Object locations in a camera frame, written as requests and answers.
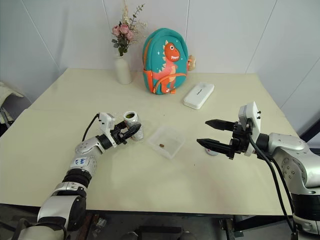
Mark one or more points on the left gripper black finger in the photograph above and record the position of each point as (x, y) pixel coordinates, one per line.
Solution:
(132, 131)
(120, 126)

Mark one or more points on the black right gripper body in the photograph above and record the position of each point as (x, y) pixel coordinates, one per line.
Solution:
(240, 142)

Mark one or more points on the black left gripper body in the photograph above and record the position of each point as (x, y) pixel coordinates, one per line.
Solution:
(118, 136)

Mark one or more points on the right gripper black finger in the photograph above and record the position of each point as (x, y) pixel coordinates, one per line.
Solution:
(215, 146)
(221, 125)

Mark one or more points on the white glittery jar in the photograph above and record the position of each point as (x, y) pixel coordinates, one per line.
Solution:
(138, 135)

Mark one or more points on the small grey round object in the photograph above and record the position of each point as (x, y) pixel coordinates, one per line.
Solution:
(211, 153)

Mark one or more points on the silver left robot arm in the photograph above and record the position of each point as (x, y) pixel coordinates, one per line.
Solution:
(85, 147)

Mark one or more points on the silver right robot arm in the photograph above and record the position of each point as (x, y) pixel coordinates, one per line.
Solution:
(287, 145)

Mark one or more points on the clear plastic container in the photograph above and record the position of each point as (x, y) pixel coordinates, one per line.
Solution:
(167, 147)

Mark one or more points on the white rectangular case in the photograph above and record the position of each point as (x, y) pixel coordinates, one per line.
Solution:
(198, 96)

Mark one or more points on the white ceramic vase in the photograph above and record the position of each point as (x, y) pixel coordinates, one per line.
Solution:
(123, 71)

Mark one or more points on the beige plush backpack pendant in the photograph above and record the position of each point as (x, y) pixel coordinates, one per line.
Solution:
(192, 63)

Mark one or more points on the teal dinosaur backpack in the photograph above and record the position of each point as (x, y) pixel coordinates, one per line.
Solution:
(157, 60)

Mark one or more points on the pink dried flower bouquet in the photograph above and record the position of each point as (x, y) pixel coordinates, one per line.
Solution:
(123, 31)

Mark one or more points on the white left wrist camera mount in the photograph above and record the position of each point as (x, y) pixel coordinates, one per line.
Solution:
(107, 121)

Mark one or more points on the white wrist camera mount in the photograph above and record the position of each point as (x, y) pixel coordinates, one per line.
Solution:
(252, 112)
(107, 121)

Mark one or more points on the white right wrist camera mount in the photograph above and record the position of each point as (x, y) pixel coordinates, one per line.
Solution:
(252, 112)

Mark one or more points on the black metal table frame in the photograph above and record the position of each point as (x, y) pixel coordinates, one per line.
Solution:
(230, 227)

